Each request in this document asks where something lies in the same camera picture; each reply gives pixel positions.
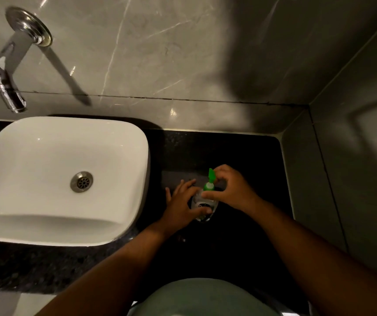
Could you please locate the person's right hand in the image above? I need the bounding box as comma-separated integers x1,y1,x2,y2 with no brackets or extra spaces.
201,164,264,217

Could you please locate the person's left hand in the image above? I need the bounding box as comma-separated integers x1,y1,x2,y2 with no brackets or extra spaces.
158,178,213,239

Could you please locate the clear soap dispenser bottle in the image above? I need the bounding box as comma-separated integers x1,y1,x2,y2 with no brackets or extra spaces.
191,188,219,223

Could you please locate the green pump dispenser top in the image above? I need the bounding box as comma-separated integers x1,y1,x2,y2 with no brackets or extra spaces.
203,168,216,191

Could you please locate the person's right forearm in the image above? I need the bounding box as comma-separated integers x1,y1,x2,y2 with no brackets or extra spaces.
245,198,377,316

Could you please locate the person's left forearm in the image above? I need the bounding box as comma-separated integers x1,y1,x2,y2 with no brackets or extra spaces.
35,222,172,316

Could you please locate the person's grey shirt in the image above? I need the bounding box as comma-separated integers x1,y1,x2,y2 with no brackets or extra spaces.
131,278,279,316

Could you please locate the chrome sink drain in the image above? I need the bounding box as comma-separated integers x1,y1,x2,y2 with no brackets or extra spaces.
70,171,94,193

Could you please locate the white ceramic wash basin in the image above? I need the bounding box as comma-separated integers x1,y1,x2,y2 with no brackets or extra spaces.
0,116,151,247

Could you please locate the chrome wall-mounted faucet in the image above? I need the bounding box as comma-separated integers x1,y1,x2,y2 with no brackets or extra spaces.
0,6,53,113

